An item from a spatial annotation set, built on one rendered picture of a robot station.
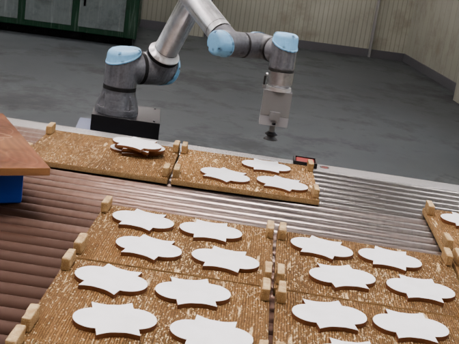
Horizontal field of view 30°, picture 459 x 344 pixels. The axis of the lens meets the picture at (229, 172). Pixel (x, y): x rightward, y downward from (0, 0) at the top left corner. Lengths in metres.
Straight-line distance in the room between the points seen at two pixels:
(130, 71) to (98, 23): 8.05
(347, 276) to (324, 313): 0.21
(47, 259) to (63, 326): 0.33
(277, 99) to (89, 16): 8.60
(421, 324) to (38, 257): 0.77
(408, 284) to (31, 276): 0.78
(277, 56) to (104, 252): 0.94
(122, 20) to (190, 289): 9.44
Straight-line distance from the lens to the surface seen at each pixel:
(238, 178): 2.41
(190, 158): 2.57
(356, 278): 1.84
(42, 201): 2.13
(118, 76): 2.98
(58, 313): 1.53
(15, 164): 1.98
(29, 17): 11.11
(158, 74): 3.04
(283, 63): 2.49
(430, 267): 2.02
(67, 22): 11.05
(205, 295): 1.63
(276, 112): 2.51
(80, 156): 2.46
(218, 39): 2.47
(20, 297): 1.62
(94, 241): 1.85
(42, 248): 1.84
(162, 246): 1.83
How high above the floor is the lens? 1.61
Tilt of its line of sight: 16 degrees down
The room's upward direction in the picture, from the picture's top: 8 degrees clockwise
